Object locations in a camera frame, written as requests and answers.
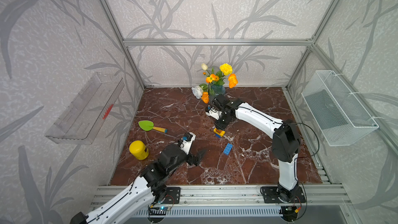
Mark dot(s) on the transparent plastic wall shelf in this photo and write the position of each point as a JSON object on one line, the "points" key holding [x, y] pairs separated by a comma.
{"points": [[80, 123]]}

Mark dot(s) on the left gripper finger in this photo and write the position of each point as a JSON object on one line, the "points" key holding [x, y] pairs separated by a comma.
{"points": [[200, 154], [196, 161]]}

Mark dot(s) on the white wire mesh basket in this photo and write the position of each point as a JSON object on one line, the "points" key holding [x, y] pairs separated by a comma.
{"points": [[342, 118]]}

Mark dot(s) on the blue glass vase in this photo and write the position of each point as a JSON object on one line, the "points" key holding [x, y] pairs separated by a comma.
{"points": [[217, 90]]}

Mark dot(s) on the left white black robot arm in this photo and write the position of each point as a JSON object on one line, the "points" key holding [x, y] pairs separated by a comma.
{"points": [[148, 188]]}

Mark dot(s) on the yellow plastic jar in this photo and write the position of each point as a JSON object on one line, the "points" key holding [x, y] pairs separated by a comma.
{"points": [[139, 150]]}

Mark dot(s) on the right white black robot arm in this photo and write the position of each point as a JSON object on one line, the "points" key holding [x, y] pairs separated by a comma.
{"points": [[284, 134]]}

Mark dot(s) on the left green circuit board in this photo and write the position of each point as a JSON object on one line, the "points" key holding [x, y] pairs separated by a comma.
{"points": [[159, 211]]}

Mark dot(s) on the red pen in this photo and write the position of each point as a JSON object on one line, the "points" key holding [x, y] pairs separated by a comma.
{"points": [[107, 112]]}

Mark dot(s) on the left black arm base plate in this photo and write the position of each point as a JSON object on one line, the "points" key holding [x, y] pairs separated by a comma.
{"points": [[170, 196]]}

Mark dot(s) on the aluminium frame crossbar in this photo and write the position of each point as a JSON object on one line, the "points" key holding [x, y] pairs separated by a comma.
{"points": [[217, 42]]}

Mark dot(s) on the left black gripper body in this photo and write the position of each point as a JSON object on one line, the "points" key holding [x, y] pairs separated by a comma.
{"points": [[189, 159]]}

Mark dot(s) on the aluminium front rail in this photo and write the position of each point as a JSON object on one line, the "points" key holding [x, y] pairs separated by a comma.
{"points": [[249, 195]]}

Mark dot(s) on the yellow lego brick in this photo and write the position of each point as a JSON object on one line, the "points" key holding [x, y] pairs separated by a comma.
{"points": [[219, 133]]}

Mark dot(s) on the artificial flower bouquet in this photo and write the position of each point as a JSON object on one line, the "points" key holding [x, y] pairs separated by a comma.
{"points": [[217, 77]]}

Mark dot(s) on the light blue long lego brick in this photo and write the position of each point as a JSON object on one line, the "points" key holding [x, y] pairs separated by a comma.
{"points": [[227, 149]]}

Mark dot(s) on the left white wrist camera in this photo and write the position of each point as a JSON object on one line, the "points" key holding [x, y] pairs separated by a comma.
{"points": [[186, 142]]}

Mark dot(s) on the right circuit board with wires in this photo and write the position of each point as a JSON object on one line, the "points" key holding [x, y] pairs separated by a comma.
{"points": [[289, 213]]}

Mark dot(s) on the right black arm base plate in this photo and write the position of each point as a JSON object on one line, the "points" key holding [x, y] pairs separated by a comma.
{"points": [[279, 195]]}

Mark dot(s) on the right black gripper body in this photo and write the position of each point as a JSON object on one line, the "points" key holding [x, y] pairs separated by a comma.
{"points": [[222, 123]]}

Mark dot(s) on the green toy shovel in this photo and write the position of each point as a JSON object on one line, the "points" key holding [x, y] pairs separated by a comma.
{"points": [[147, 125]]}

